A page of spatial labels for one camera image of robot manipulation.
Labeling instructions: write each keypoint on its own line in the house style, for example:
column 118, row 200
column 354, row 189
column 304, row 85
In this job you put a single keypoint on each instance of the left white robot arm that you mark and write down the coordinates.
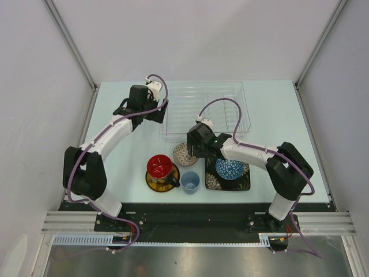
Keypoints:
column 83, row 169

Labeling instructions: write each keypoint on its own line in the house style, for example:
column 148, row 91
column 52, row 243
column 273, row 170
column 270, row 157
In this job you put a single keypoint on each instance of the brown patterned bowl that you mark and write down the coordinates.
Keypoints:
column 182, row 157

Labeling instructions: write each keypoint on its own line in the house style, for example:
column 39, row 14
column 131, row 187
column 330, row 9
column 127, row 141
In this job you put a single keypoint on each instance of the blue patterned bowl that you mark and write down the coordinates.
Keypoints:
column 229, row 169

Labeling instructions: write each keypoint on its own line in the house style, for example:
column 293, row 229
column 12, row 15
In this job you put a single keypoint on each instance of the light blue cup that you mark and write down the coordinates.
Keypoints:
column 190, row 182

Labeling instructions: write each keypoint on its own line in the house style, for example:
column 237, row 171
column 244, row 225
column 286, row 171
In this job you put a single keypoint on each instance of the yellow black round saucer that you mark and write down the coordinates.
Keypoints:
column 161, row 188

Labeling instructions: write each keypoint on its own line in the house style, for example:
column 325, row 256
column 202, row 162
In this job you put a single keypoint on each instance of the black skull mug red inside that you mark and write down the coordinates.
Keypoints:
column 162, row 171

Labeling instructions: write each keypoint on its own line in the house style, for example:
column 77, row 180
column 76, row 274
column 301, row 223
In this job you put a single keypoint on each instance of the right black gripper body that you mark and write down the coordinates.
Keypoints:
column 198, row 149

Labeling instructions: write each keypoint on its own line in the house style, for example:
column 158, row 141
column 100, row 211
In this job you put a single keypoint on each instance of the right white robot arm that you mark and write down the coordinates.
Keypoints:
column 289, row 172

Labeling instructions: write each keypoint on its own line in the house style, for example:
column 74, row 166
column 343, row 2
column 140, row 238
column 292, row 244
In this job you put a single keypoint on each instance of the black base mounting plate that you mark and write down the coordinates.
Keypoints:
column 200, row 223

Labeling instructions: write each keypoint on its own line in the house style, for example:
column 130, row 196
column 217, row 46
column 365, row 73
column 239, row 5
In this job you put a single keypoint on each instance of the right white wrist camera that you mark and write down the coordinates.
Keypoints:
column 205, row 121

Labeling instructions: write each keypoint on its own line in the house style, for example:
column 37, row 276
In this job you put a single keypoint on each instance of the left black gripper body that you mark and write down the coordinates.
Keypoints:
column 157, row 116

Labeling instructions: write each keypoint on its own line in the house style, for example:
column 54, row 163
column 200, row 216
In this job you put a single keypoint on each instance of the clear wire dish rack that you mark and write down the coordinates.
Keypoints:
column 223, row 102

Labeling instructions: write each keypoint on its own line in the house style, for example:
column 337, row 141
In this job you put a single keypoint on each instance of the black floral square plate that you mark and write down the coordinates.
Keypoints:
column 214, row 182

